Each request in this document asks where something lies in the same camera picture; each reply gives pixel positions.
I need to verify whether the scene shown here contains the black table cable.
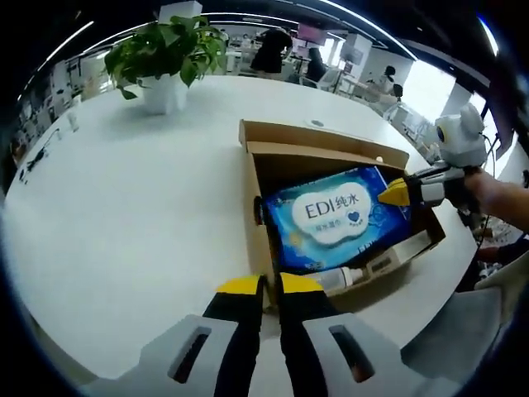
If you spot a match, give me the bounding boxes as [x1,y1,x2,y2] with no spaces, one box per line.
[16,142,50,185]

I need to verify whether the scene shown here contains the small white carton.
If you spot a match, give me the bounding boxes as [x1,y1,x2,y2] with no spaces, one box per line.
[365,231,433,276]

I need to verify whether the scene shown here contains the blue wipes pack soft item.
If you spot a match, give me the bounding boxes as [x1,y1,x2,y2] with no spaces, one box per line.
[262,165,414,274]

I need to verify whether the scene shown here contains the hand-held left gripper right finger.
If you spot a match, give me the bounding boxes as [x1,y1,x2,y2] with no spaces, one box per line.
[275,271,460,397]

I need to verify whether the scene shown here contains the dark screen monitor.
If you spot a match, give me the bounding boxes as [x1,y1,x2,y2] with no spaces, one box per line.
[338,43,365,63]

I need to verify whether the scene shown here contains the purple screen monitor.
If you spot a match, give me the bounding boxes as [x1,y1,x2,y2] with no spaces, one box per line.
[297,22,327,42]

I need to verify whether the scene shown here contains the person's right hand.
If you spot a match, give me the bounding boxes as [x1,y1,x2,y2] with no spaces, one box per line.
[465,169,495,215]

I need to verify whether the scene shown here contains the green plant in white pot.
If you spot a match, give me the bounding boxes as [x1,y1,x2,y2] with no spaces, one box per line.
[102,14,228,116]

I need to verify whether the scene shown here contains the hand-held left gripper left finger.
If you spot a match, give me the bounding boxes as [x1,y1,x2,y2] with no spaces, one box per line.
[80,273,269,397]

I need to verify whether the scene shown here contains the brown cardboard shoe box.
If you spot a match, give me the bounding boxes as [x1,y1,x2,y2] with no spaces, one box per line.
[238,118,447,309]

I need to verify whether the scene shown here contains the white office chair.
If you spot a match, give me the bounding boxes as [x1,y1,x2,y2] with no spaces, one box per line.
[317,68,344,92]

